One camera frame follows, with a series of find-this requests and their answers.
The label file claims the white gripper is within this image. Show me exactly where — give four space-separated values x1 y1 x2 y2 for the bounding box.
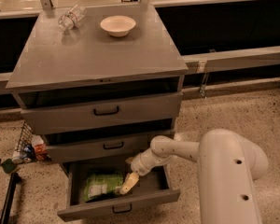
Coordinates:
119 148 173 195

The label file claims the green rice chip bag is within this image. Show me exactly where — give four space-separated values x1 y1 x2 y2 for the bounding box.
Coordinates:
82 170 123 203

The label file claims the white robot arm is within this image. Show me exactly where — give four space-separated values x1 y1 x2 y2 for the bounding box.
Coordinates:
120 129 269 224

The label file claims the grey middle drawer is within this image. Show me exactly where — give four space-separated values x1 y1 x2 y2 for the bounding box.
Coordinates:
42 129 175 164

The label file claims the grey drawer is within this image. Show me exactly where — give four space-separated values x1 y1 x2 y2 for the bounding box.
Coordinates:
57 152 180 222
21 92 182 134
42 129 175 164

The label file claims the grey bottom drawer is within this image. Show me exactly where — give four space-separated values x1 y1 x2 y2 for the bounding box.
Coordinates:
57 152 180 222

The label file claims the grey drawer cabinet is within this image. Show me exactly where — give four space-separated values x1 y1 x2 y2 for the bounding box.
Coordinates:
5 3 189 173

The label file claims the grey top drawer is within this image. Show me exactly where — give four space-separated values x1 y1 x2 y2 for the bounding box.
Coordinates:
21 92 182 134

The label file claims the orange snack packet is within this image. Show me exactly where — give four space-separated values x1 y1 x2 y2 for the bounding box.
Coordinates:
32 135 49 161

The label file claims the blue can in basket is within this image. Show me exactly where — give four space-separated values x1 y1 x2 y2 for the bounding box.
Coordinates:
22 144 35 163

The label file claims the hanging metal hook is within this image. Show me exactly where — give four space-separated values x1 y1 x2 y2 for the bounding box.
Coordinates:
199 73 209 98

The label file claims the white bottle in basket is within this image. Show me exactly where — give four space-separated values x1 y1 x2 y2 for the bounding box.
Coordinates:
12 150 22 164

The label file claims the black stand leg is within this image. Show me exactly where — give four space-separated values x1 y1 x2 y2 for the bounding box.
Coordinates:
0 173 21 224

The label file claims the green object on floor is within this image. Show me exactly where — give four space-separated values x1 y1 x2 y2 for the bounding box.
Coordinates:
1 159 18 175

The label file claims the white paper bowl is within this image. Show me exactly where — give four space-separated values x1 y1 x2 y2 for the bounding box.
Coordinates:
100 16 136 37

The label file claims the clear plastic water bottle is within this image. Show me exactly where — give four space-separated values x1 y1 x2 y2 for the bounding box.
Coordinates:
58 5 86 32

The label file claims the wire basket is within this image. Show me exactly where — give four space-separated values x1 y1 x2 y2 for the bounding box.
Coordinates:
15 121 33 156

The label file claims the grey rail beam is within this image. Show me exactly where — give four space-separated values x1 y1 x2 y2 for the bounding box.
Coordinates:
183 46 280 74

